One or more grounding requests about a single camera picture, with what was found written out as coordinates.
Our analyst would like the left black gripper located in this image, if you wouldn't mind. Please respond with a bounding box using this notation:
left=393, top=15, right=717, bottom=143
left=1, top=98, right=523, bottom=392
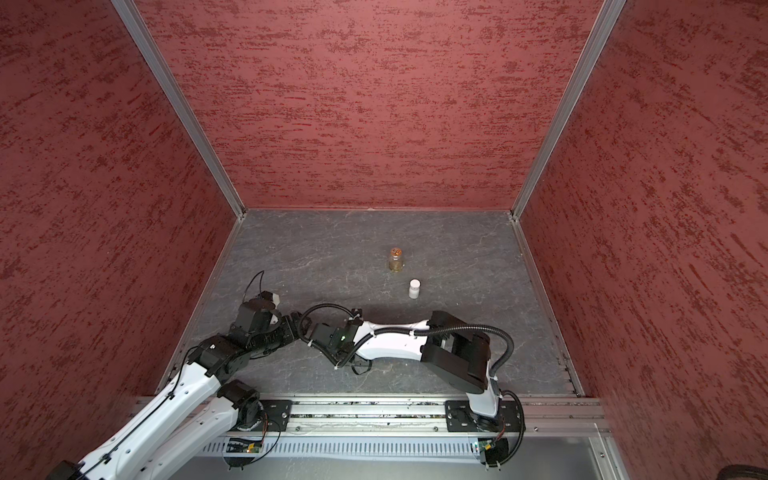
left=250, top=311, right=312, bottom=356

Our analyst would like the white pill bottle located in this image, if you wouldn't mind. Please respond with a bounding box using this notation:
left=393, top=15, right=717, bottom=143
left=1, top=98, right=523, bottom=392
left=408, top=279, right=421, bottom=299

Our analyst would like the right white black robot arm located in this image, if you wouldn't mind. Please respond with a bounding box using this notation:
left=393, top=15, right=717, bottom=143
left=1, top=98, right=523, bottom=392
left=297, top=303, right=515, bottom=433

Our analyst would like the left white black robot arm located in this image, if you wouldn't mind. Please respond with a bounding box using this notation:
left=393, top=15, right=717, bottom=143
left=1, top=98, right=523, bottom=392
left=48, top=299, right=301, bottom=479

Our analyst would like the amber glass pill jar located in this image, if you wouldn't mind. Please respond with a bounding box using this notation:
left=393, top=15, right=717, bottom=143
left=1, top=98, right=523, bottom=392
left=388, top=247, right=404, bottom=272

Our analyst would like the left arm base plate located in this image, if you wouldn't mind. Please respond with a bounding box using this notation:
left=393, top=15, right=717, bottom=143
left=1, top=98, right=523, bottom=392
left=235, top=399, right=293, bottom=432

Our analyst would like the aluminium front rail frame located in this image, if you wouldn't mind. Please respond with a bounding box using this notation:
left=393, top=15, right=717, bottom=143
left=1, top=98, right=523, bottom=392
left=122, top=394, right=610, bottom=438

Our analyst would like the white slotted cable duct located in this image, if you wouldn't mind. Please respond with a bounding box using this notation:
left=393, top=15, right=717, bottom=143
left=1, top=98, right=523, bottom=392
left=197, top=436, right=480, bottom=463

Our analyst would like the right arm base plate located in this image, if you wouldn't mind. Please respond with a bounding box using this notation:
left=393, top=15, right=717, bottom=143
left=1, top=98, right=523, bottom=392
left=445, top=400, right=522, bottom=433

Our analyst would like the left aluminium corner post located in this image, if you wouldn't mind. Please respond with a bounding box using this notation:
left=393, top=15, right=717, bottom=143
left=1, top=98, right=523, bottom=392
left=111, top=0, right=247, bottom=222

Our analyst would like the aluminium corner post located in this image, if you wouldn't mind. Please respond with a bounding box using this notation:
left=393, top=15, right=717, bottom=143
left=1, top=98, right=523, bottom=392
left=111, top=0, right=247, bottom=222
left=511, top=0, right=626, bottom=223

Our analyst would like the right aluminium corner post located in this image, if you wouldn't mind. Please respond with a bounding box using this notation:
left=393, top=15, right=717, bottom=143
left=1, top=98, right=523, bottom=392
left=511, top=0, right=626, bottom=223

